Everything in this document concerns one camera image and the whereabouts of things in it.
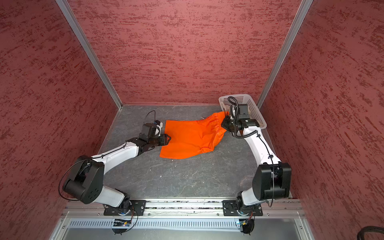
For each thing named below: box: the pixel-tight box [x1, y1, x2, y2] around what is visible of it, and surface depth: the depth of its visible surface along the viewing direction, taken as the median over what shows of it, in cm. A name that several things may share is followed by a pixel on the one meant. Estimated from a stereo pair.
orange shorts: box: [160, 111, 230, 160], surface depth 99 cm
